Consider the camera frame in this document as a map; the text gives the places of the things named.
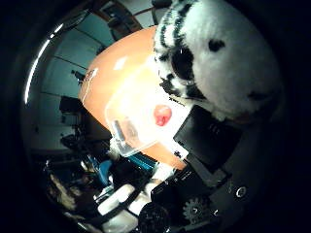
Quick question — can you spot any red plush toy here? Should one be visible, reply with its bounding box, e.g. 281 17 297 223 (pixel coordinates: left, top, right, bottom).
153 104 173 127

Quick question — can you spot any zebra striped plush toy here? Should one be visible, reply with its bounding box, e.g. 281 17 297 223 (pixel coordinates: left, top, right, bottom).
152 0 283 122

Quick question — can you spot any clear plastic container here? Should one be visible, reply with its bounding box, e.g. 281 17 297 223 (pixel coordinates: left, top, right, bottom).
104 61 195 158

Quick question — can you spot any blue plastic item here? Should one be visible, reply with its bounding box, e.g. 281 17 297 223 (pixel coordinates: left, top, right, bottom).
96 159 113 187

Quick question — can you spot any black background equipment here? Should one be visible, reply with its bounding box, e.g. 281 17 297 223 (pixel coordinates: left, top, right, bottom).
59 95 86 125

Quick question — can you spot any ceiling light strip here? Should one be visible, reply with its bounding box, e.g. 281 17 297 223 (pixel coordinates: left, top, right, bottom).
23 22 64 105

